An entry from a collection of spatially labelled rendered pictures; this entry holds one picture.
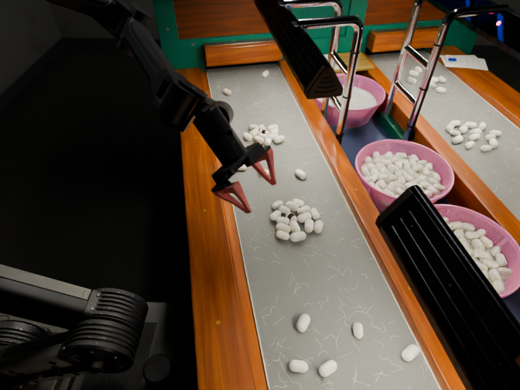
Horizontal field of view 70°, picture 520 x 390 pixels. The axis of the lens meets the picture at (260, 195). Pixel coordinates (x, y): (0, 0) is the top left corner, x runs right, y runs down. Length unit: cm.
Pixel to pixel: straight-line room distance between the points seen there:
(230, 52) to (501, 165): 99
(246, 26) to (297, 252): 97
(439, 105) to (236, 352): 112
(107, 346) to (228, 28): 119
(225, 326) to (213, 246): 20
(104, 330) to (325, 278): 45
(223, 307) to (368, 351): 29
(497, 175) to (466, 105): 38
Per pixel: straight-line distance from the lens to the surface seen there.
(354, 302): 83
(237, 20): 156
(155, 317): 113
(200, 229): 90
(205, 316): 77
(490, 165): 129
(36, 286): 82
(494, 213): 109
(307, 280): 84
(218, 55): 151
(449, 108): 151
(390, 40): 171
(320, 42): 166
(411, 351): 79
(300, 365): 73
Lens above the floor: 144
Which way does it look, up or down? 45 degrees down
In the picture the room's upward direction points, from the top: straight up
